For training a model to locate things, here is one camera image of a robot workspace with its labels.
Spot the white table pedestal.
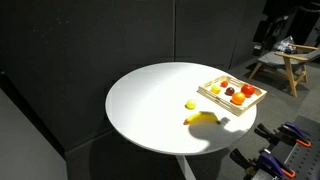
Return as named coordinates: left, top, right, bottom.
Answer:
left=174, top=154, right=198, bottom=180

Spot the orange plastic orange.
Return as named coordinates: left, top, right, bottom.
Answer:
left=231, top=91, right=247, bottom=106

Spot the purple and orange spring clamp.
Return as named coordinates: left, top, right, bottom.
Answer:
left=229, top=148, right=297, bottom=180
left=254, top=121, right=313, bottom=148

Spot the wooden armchair with grey cushion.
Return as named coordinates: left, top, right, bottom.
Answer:
left=248, top=43, right=320, bottom=98

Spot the clear plastic bag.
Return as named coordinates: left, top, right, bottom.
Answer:
left=273, top=35, right=298, bottom=54

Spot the dark purple plastic plum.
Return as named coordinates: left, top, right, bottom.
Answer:
left=224, top=86, right=236, bottom=96

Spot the light wooden slatted crate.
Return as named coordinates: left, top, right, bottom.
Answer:
left=197, top=75, right=268, bottom=118

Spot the small yellow-green plastic ball fruit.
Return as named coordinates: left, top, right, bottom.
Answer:
left=185, top=98, right=198, bottom=110

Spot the perforated metal breadboard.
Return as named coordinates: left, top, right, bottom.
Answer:
left=253, top=114, right=320, bottom=180

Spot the yellow plastic banana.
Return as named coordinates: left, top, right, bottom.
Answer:
left=183, top=111, right=222, bottom=126

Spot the red plastic tomato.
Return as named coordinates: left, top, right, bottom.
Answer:
left=240, top=83, right=256, bottom=99

